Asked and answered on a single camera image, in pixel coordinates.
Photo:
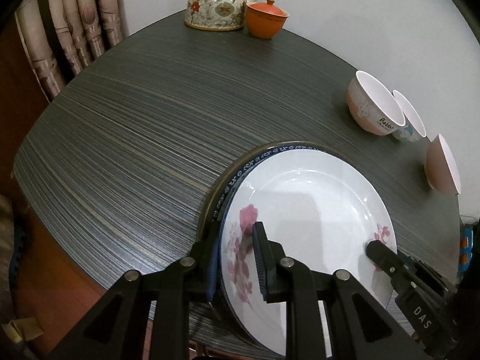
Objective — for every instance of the large blue floral plate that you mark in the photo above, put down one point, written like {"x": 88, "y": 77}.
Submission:
{"x": 212, "y": 198}

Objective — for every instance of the white bowl with blue print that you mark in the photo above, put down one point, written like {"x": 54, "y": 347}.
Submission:
{"x": 410, "y": 120}

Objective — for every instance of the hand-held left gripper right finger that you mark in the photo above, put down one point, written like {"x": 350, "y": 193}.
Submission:
{"x": 258, "y": 258}

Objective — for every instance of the white plate with pink flowers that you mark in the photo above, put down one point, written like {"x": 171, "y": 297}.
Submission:
{"x": 315, "y": 210}

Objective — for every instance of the pink bowl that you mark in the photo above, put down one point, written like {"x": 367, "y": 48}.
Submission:
{"x": 440, "y": 165}

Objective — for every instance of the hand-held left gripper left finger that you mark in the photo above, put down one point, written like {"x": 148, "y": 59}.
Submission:
{"x": 212, "y": 270}

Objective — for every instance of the beige patterned curtain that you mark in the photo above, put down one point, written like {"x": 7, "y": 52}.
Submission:
{"x": 75, "y": 26}

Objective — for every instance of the blue and orange box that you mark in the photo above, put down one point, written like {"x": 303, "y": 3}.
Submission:
{"x": 465, "y": 247}

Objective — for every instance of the floral ceramic teapot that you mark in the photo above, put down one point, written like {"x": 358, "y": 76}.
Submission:
{"x": 213, "y": 7}

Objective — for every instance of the orange lidded tea cup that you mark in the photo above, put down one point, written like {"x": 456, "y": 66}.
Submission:
{"x": 264, "y": 20}

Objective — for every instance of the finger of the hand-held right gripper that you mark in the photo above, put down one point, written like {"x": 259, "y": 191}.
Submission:
{"x": 423, "y": 277}
{"x": 386, "y": 262}

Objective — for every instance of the white bowl with rabbit print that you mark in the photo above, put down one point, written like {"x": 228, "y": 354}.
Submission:
{"x": 369, "y": 105}

